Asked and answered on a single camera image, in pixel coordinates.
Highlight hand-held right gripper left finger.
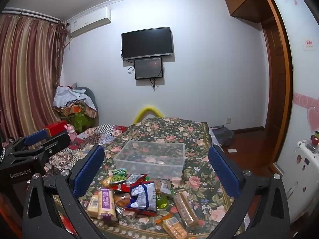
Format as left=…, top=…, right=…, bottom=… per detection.
left=22, top=144, right=105, bottom=239

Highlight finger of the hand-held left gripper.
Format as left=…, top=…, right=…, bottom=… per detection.
left=10, top=132, right=71, bottom=166
left=5, top=129, right=49, bottom=156

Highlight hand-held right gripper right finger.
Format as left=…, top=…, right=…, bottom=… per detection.
left=208, top=145, right=291, bottom=239

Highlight small orange snack packet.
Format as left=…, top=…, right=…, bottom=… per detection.
left=101, top=175, right=114, bottom=188

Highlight green pea snack packet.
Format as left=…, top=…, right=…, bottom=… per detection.
left=109, top=169, right=127, bottom=185

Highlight pale yellow cake packet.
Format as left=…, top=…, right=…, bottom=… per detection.
left=86, top=194, right=100, bottom=218

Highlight red snack packet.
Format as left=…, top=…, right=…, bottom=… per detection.
left=121, top=174, right=149, bottom=192

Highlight clear bread packet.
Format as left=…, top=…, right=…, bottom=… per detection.
left=115, top=195, right=131, bottom=215

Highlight long brown cracker packet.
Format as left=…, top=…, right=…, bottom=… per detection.
left=174, top=191, right=200, bottom=227

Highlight blue white chip bag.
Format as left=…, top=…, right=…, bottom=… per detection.
left=125, top=180, right=157, bottom=215

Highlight small brown snack packet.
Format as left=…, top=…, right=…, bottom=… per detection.
left=156, top=180, right=172, bottom=197

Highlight clear plastic storage container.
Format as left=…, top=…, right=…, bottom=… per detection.
left=114, top=140, right=185, bottom=180

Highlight green jelly cup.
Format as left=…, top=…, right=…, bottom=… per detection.
left=156, top=193, right=170, bottom=211

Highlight orange biscuit packet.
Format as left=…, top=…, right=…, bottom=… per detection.
left=162, top=216, right=187, bottom=239

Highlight red box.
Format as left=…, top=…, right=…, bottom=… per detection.
left=43, top=121, right=68, bottom=137

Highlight pink plush toy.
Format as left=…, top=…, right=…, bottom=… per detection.
left=64, top=124, right=78, bottom=145

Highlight grey bag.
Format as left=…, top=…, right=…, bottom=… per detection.
left=211, top=126, right=234, bottom=147

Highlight pile of clothes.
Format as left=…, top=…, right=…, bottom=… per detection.
left=53, top=83, right=99, bottom=133

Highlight patchwork quilt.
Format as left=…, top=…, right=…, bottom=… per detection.
left=45, top=124, right=127, bottom=177

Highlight floral bedspread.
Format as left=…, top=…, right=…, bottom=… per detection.
left=80, top=117, right=237, bottom=239

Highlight striped brown curtain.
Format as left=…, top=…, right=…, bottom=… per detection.
left=0, top=14, right=68, bottom=140

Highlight white appliance with stickers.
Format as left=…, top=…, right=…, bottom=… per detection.
left=274, top=139, right=319, bottom=227

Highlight white air conditioner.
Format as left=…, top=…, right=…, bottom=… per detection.
left=67, top=7, right=111, bottom=39

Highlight wooden overhead cabinet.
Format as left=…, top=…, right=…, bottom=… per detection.
left=223, top=0, right=273, bottom=24

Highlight pink heart wall sticker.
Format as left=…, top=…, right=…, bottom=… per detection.
left=306, top=106, right=319, bottom=132

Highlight wooden door frame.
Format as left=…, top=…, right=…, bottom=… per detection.
left=260, top=0, right=293, bottom=176

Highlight pink band wall sticker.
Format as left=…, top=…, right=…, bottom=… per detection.
left=293, top=93, right=319, bottom=109

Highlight small black wall monitor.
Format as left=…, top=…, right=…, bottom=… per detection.
left=134, top=57, right=164, bottom=80

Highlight black wall television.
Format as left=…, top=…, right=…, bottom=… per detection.
left=121, top=26, right=174, bottom=61

